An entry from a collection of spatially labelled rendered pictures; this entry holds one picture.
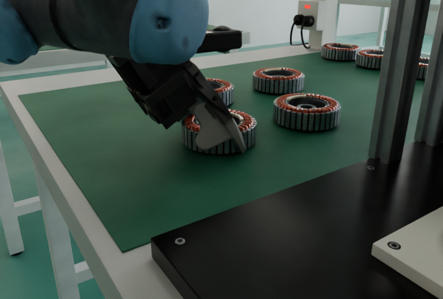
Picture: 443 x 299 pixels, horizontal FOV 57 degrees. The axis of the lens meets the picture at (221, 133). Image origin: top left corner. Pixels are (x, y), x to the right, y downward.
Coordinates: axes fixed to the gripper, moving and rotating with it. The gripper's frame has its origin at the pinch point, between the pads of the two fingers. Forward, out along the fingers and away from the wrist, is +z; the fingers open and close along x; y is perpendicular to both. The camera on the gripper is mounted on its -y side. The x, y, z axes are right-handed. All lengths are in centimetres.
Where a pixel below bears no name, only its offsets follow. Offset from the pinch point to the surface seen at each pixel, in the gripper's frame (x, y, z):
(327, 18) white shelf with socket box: -48, -65, 28
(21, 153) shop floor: -197, 52, 58
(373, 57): -20, -52, 28
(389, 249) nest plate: 32.7, 2.9, -3.8
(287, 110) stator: 1.1, -11.2, 4.4
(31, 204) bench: -98, 47, 38
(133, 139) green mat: -7.6, 10.4, -4.5
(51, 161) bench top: -6.7, 21.1, -10.5
